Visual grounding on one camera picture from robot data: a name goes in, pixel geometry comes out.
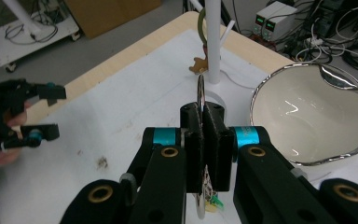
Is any white stand pole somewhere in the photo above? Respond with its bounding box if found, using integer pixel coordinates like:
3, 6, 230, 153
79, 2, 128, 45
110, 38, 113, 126
2, 0, 44, 35

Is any white wheeled stand base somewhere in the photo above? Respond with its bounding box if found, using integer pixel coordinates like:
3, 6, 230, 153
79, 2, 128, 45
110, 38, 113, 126
0, 8, 81, 68

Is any white jewelry tree stand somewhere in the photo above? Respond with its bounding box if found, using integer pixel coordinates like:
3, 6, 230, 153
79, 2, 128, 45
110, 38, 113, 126
188, 0, 237, 117

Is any brown cardboard board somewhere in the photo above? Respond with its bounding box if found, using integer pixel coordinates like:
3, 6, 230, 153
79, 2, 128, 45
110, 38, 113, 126
64, 0, 163, 40

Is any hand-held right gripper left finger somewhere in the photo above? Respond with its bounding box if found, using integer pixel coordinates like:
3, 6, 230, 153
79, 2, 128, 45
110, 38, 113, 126
180, 102, 205, 194

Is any white eggshell-shaped bowl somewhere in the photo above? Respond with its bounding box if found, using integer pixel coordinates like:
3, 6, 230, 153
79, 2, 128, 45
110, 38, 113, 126
249, 62, 358, 168

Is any brown pendant charm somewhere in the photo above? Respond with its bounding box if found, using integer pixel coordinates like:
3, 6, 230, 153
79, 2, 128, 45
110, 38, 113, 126
188, 56, 210, 76

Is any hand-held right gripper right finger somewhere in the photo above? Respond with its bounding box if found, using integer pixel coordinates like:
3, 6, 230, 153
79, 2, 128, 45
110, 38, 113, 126
202, 101, 235, 192

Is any white power supply unit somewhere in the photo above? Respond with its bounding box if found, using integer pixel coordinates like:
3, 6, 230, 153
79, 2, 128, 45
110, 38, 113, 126
253, 0, 289, 35
262, 4, 300, 43

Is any bundle of floor cables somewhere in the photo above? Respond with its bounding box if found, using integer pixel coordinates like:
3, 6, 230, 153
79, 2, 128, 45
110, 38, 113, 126
279, 0, 358, 74

